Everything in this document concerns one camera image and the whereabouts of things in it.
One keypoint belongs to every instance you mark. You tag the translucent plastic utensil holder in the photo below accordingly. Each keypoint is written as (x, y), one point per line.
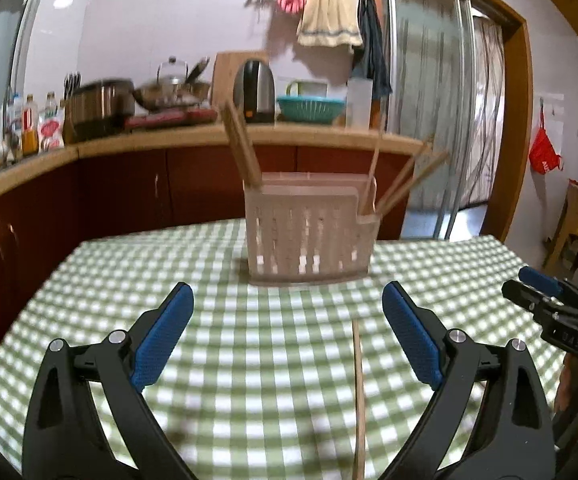
(304, 235)

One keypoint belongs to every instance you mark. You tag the wooden door frame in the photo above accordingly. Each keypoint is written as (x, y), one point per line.
(514, 110)

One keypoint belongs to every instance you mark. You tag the white plastic cup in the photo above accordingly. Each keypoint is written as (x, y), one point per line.
(360, 105)

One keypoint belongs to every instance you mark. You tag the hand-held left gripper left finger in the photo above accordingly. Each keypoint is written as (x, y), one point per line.
(161, 335)

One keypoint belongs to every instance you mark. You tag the black electric kettle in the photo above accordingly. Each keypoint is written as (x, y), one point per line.
(256, 92)

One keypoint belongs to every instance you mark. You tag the sheer door curtain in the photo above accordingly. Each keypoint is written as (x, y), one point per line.
(429, 95)

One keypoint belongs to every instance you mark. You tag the dark grey cloth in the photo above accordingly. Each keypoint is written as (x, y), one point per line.
(374, 50)

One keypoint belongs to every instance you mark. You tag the orange oil bottle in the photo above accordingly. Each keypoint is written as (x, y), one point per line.
(30, 135)

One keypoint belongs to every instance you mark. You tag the wooden cutting board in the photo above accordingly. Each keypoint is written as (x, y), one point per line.
(224, 72)

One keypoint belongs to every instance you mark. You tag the clear bottle with green cap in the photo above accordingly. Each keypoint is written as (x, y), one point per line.
(50, 101)

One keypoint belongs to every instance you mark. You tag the red plastic bag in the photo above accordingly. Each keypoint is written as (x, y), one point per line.
(544, 152)

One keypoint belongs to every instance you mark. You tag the steel wok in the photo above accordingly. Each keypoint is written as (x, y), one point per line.
(164, 97)

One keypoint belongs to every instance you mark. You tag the small wooden table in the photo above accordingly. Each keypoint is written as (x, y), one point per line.
(574, 220)

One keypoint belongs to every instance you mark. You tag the green checkered tablecloth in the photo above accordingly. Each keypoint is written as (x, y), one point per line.
(249, 350)

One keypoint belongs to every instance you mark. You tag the steel wok lid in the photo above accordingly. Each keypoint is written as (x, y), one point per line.
(171, 77)

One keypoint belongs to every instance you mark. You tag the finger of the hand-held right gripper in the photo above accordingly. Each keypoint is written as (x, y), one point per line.
(541, 280)
(529, 297)

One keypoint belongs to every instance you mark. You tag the beige towel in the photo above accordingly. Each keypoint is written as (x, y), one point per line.
(329, 17)

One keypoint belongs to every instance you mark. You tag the teal plastic colander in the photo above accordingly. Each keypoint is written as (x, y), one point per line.
(311, 109)

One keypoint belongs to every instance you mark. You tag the person's right forearm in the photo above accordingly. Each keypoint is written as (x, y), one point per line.
(566, 385)

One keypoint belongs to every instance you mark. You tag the red induction cooker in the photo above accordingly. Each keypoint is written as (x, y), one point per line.
(169, 119)

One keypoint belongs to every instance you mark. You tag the dark red kitchen cabinets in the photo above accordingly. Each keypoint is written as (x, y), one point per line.
(119, 195)

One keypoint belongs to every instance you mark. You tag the dark rice cooker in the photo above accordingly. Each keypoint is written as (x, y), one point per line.
(99, 110)

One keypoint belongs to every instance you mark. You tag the wooden kitchen counter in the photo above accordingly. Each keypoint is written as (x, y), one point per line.
(194, 137)

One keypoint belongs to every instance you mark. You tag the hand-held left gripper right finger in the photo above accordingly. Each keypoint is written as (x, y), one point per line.
(411, 335)

